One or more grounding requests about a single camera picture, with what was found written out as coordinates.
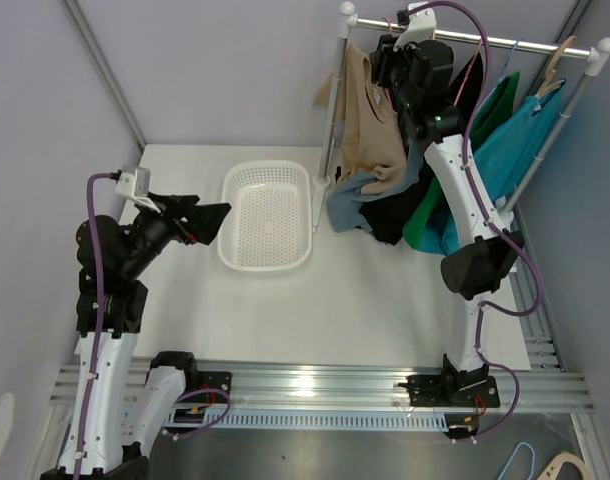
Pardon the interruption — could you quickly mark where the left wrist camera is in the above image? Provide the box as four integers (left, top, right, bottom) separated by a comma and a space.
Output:
115, 166, 161, 213

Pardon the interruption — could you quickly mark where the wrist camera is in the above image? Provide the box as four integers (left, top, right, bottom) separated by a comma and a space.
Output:
393, 2, 437, 51
115, 166, 161, 213

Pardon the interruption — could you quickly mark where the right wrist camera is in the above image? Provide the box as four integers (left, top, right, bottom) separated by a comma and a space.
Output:
393, 2, 437, 51

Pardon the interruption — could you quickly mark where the wooden hanger on floor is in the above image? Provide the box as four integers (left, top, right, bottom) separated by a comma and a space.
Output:
537, 451, 594, 480

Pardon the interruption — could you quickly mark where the light blue wire hanger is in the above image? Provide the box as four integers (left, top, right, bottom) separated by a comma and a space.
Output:
499, 36, 525, 82

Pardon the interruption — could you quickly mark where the aluminium mounting rail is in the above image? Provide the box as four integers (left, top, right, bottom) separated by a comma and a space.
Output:
48, 319, 596, 419

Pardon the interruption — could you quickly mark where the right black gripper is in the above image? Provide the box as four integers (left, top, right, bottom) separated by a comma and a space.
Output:
368, 32, 419, 110

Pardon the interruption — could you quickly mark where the green t shirt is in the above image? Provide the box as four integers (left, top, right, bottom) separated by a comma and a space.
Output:
403, 72, 520, 255

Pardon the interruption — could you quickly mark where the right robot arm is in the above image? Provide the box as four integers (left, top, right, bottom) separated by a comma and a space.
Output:
370, 34, 524, 408

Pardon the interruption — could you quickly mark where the black t shirt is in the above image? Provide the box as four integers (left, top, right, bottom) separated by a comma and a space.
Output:
357, 49, 487, 246

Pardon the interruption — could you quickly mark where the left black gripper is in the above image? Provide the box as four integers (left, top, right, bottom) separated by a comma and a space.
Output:
121, 190, 229, 278

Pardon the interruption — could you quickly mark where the white plastic basket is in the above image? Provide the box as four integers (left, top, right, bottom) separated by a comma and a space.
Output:
218, 160, 312, 273

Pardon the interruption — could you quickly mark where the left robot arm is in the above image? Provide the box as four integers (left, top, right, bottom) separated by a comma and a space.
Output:
41, 194, 231, 479

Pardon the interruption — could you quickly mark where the pink wire hanger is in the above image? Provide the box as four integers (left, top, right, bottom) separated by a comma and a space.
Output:
377, 17, 394, 105
451, 40, 485, 106

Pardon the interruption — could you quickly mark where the metal clothes rack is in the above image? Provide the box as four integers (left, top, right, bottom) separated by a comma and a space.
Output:
311, 1, 610, 231

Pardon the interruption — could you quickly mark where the beige t shirt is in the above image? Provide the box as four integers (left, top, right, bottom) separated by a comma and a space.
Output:
336, 45, 407, 195

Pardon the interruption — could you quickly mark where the teal t shirt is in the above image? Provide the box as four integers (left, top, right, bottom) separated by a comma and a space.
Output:
417, 79, 569, 258

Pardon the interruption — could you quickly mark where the white slotted cable duct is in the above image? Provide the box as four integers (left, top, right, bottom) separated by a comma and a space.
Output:
214, 409, 448, 433

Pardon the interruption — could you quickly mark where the blue hanger on floor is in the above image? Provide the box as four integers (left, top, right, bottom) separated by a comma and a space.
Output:
497, 442, 536, 480

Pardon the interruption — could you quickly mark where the beige wooden hanger right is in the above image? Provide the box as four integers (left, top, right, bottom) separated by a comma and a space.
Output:
534, 35, 577, 99

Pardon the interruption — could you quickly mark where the grey blue t shirt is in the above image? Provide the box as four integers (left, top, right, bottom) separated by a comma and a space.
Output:
327, 145, 409, 233

